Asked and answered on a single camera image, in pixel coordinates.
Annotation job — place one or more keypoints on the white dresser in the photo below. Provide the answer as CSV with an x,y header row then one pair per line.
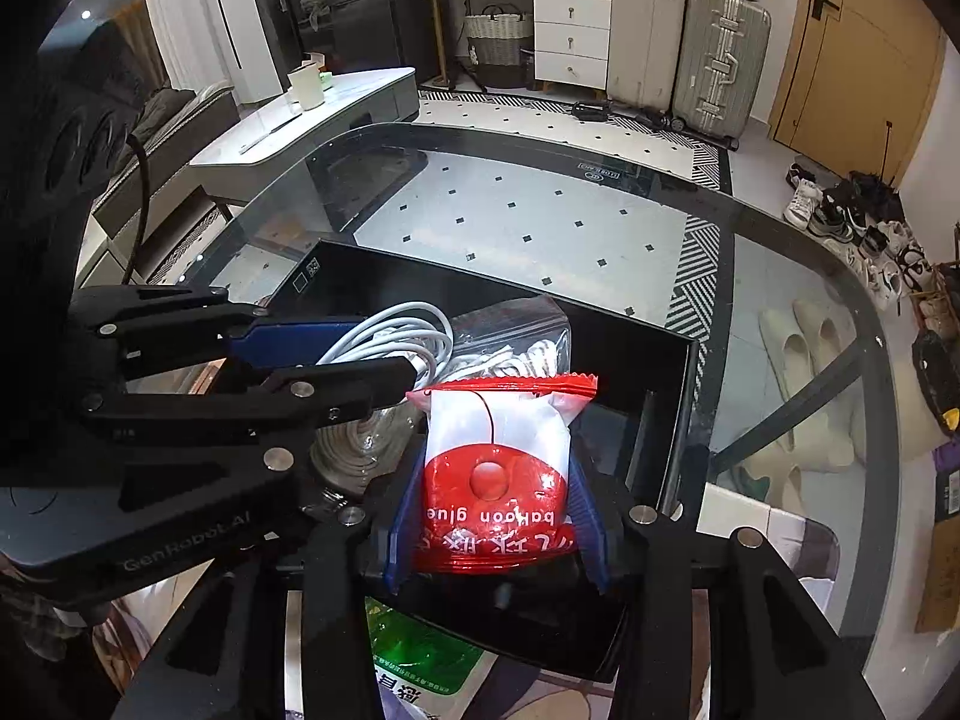
x,y
570,22

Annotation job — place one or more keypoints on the purple bag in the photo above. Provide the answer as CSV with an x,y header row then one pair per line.
x,y
949,480

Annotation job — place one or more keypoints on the green white packet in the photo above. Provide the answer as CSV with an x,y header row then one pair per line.
x,y
427,660

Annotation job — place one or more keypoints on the black cardboard box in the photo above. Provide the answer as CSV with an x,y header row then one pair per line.
x,y
652,420

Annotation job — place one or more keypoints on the wooden door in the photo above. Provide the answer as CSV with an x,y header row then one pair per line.
x,y
862,52

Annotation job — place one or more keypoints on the silver suitcase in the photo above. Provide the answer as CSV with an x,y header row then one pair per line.
x,y
720,67

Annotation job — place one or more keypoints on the grey white coffee table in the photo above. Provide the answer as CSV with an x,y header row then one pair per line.
x,y
337,105

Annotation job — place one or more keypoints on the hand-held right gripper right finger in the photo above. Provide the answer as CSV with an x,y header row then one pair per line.
x,y
589,540

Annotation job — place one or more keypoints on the open cardboard box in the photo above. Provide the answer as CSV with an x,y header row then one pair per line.
x,y
941,577

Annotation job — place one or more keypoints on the printed table mat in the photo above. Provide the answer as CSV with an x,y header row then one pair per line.
x,y
772,540

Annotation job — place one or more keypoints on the grey fridge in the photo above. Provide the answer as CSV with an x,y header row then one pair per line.
x,y
382,0

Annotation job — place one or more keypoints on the red white packet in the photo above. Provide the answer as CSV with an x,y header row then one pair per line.
x,y
495,435

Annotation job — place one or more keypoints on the beige suitcase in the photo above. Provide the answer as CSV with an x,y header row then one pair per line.
x,y
645,37

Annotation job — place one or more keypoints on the thin white pen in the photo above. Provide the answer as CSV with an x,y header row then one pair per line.
x,y
268,136

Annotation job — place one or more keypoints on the striped rug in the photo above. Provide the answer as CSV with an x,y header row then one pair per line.
x,y
525,109

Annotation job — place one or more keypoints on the small black object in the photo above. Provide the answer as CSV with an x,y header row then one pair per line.
x,y
591,110

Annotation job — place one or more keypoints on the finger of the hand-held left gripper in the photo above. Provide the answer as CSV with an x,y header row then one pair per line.
x,y
292,341
337,390

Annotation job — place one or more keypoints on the white curtain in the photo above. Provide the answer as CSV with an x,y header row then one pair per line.
x,y
169,15

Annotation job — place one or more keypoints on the pile of loose shoes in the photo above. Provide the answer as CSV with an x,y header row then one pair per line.
x,y
855,225

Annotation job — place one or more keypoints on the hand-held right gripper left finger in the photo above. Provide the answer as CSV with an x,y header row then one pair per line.
x,y
397,540

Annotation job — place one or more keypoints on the white cup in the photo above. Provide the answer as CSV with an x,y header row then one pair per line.
x,y
306,88

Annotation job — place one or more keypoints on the white floor air conditioner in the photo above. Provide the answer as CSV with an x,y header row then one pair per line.
x,y
240,15

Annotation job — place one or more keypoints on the black umbrella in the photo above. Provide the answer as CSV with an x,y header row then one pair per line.
x,y
874,187

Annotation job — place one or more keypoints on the woven basket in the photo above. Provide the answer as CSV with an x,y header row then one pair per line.
x,y
499,45

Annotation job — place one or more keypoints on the cream slipper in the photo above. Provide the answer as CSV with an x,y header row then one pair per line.
x,y
795,465

